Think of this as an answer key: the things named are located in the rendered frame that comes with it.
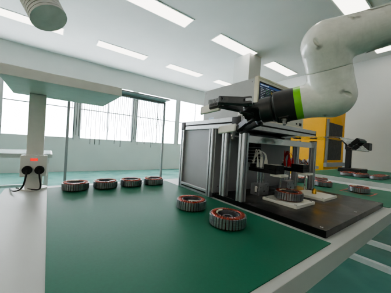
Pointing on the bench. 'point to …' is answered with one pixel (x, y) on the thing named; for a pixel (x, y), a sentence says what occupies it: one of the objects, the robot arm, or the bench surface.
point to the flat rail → (278, 142)
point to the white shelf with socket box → (34, 118)
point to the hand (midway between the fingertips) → (213, 120)
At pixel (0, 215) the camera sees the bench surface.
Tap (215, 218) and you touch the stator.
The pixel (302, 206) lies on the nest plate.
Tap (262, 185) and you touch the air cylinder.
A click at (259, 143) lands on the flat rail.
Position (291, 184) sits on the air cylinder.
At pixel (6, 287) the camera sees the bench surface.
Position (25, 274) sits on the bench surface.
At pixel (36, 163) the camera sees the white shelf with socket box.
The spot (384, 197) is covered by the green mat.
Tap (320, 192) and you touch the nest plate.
